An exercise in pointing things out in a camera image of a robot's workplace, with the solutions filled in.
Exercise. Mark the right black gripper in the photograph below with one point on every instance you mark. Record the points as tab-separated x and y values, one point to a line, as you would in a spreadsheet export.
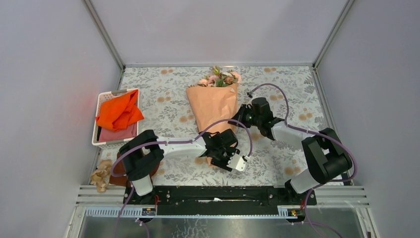
239	116

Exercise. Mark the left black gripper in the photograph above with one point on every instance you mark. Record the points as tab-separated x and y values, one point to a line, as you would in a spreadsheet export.
224	164

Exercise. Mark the beige kraft wrapping paper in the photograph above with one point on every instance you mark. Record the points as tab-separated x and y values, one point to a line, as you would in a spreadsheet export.
211	104

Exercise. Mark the pink fake flower bouquet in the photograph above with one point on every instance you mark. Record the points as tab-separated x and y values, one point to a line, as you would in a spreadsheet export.
219	78

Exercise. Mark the tan satin ribbon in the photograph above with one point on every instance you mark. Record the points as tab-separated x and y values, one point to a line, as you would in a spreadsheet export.
100	176

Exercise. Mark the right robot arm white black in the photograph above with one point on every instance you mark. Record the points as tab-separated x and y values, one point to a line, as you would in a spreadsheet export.
325	157

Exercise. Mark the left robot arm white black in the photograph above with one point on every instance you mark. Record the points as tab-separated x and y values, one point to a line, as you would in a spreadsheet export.
141	155

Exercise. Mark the white plastic basket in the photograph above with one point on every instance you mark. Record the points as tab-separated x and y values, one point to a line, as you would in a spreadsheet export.
104	138

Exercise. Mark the orange cloth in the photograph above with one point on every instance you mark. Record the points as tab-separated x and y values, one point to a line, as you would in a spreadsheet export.
120	112

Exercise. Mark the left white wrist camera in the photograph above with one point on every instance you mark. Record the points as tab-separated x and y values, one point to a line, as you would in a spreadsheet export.
238	162

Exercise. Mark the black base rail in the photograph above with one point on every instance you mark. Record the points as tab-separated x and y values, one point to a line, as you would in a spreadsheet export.
219	200

